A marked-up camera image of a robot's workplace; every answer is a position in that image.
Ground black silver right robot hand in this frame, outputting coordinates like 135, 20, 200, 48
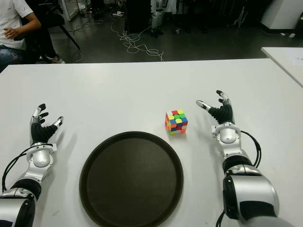
196, 90, 236, 125

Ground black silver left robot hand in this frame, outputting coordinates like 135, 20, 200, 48
29, 103, 65, 145

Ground multicolour Rubik's cube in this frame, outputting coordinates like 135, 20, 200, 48
165, 109, 189, 136

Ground round dark brown plate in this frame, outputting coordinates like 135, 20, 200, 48
79, 131, 184, 227

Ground sneaker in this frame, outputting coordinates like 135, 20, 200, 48
45, 54, 66, 64

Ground white side table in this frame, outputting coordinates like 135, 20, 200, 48
261, 47, 303, 88

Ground white cabinet with black base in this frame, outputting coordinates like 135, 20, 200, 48
260, 0, 303, 36

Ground black chair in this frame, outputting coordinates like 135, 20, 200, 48
21, 0, 81, 63

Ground seated person in white shirt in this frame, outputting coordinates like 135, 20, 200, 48
0, 0, 42, 71

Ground white glass-front cabinet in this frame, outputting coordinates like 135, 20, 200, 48
58, 0, 80, 22

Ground tall black cabinet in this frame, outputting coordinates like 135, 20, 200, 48
127, 0, 152, 33

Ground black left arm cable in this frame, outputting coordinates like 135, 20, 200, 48
1, 144, 33, 192

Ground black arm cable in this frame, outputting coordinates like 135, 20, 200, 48
1, 144, 33, 192
240, 130, 262, 167

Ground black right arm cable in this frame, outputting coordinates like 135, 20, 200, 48
240, 130, 262, 167

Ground tangled white floor cable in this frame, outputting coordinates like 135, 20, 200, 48
110, 14, 164, 62

